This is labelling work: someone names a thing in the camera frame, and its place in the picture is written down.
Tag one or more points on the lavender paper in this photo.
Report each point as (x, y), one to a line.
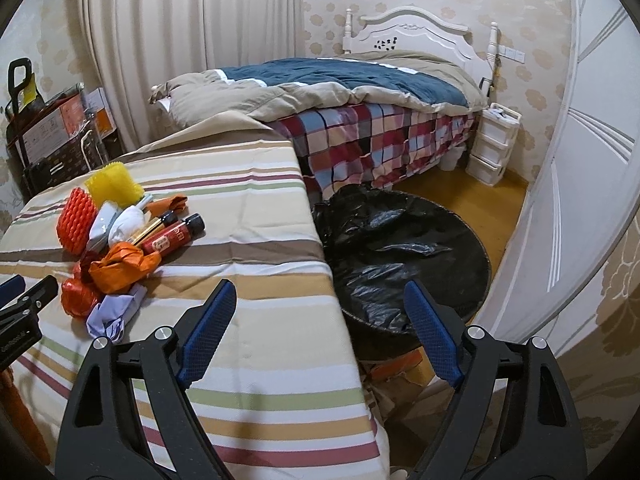
(109, 317)

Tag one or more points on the black hand trolley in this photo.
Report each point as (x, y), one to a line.
(24, 105)

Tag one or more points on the red foam fruit net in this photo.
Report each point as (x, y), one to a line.
(75, 222)

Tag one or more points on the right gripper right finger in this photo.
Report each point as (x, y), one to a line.
(441, 346)

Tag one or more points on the cardboard box on floor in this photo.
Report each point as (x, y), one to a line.
(403, 388)

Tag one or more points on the orange plastic bag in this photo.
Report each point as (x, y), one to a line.
(123, 265)

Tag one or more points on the dark bottle with gold stripe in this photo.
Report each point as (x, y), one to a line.
(152, 227)

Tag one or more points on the white plastic drawer unit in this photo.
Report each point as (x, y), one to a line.
(493, 144)

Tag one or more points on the yellow foam fruit net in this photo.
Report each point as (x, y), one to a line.
(113, 183)

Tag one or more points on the beige and blue duvet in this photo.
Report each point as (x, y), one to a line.
(280, 88)

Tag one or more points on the red tube with black cap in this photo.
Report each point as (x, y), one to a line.
(175, 236)

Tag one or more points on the white door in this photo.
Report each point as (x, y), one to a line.
(587, 189)

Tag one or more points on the plaid bed sheet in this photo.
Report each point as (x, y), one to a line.
(376, 144)

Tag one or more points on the small white orange box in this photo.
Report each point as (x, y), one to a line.
(98, 107)

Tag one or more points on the cream curtain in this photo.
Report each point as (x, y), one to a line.
(136, 44)

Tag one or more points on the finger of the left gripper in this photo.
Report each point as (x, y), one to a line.
(35, 298)
(11, 289)

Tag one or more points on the white paper ball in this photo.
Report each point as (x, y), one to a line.
(125, 225)

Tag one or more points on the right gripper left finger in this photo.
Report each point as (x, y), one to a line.
(200, 331)

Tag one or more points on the orange paper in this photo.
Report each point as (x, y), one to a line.
(175, 203)

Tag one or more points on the trash bin with black bag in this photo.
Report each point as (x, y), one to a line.
(375, 241)

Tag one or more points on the white tube with teal cap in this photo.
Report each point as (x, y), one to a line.
(106, 216)

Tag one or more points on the white orange cardboard box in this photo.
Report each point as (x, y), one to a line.
(52, 129)

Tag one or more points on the striped bed sheet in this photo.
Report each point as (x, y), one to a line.
(282, 398)

